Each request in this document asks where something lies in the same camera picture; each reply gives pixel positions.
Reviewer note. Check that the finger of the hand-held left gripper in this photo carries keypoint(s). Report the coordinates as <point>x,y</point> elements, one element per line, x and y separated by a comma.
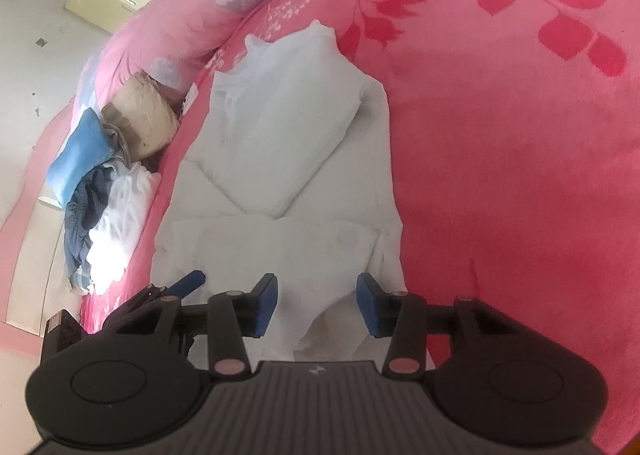
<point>187,281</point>

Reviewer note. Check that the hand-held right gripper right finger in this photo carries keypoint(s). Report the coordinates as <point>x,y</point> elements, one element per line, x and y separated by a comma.
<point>369,305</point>

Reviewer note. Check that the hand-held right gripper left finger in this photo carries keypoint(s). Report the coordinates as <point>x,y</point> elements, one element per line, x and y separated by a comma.
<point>266,307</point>

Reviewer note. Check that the light grey shirt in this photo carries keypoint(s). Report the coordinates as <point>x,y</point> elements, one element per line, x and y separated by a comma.
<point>280,135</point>

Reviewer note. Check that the white garment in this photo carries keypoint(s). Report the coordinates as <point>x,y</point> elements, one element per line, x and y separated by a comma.
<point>125,215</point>

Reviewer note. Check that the pink headboard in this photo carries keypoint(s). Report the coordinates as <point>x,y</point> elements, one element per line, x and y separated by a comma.
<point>30,235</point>

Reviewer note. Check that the dark grey garment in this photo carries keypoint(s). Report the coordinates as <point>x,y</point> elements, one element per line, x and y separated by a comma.
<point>87,205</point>

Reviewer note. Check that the light grey garment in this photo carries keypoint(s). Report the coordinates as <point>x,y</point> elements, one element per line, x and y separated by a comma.
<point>120,145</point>

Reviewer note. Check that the blue cloth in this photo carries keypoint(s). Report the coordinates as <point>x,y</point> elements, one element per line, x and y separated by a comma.
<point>80,155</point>

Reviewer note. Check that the beige pants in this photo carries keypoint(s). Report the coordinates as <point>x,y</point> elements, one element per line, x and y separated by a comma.
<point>142,115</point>

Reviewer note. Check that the pink grey floral quilt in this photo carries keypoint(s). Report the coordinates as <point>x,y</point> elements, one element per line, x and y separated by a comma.
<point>165,20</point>

